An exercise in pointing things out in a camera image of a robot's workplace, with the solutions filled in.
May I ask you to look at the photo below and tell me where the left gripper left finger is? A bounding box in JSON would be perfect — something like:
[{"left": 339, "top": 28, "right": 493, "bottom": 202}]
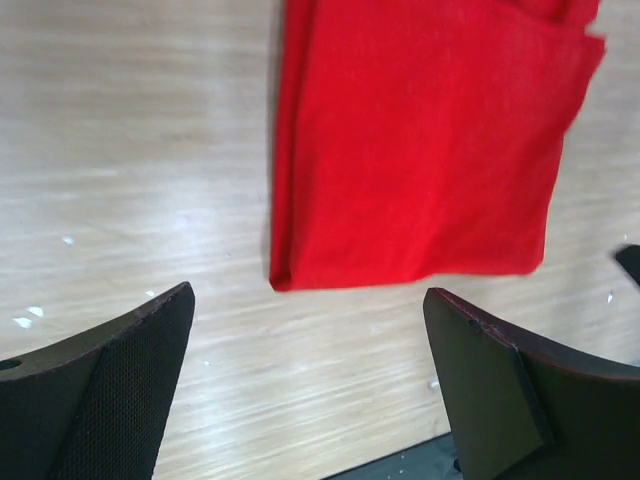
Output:
[{"left": 1, "top": 282, "right": 195, "bottom": 479}]

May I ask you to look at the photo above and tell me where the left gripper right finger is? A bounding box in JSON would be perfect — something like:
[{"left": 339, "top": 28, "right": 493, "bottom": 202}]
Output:
[{"left": 423, "top": 288, "right": 639, "bottom": 479}]

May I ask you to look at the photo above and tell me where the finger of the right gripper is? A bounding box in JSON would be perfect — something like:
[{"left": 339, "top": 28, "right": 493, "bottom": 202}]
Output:
[{"left": 613, "top": 244, "right": 640, "bottom": 287}]

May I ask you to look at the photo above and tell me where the red t-shirt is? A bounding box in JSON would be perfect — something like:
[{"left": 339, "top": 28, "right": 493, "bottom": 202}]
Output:
[{"left": 269, "top": 1, "right": 606, "bottom": 292}]

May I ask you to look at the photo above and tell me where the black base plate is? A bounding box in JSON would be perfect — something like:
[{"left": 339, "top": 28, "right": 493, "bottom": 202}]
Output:
[{"left": 326, "top": 434, "right": 462, "bottom": 480}]

